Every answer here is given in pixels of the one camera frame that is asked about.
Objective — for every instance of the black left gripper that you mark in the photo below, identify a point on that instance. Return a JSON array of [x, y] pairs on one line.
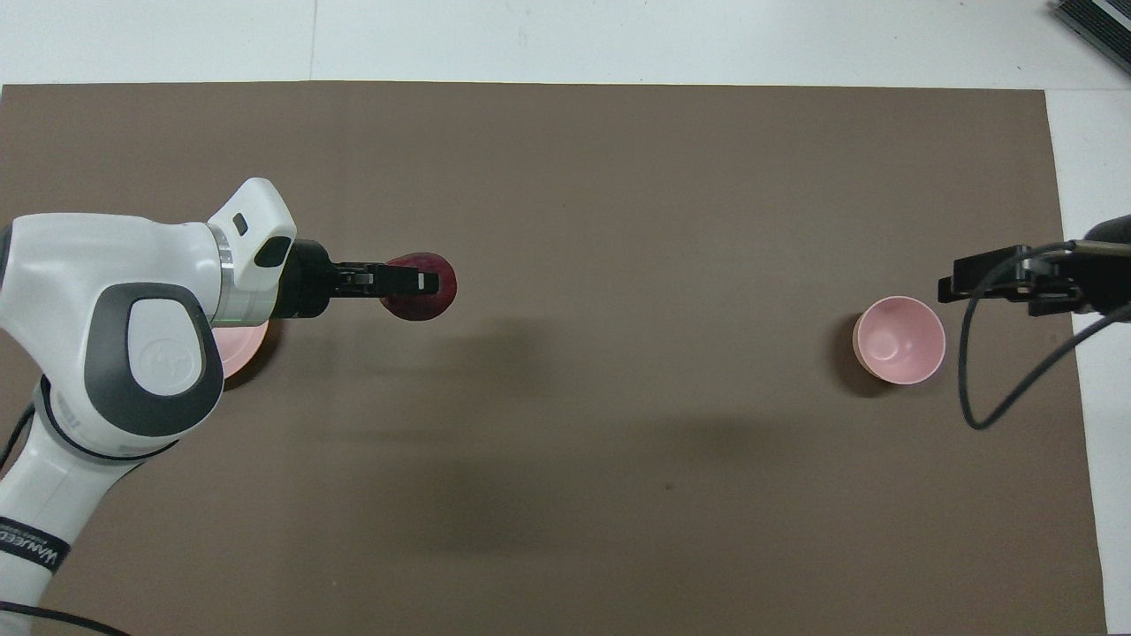
[[305, 283]]

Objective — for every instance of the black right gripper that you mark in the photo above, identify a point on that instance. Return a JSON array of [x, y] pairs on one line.
[[1100, 274]]

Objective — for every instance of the dark red apple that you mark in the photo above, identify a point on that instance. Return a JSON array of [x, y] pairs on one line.
[[424, 309]]

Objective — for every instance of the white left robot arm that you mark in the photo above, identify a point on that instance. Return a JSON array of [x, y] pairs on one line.
[[88, 265]]

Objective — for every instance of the pink bowl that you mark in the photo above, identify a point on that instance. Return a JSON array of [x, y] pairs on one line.
[[901, 344]]

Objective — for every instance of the pink plate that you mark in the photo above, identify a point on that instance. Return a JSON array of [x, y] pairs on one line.
[[239, 349]]

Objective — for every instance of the brown table mat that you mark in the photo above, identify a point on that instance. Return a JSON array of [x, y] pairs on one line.
[[618, 397]]

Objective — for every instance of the grey ribbed device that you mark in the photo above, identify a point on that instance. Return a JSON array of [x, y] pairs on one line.
[[1100, 22]]

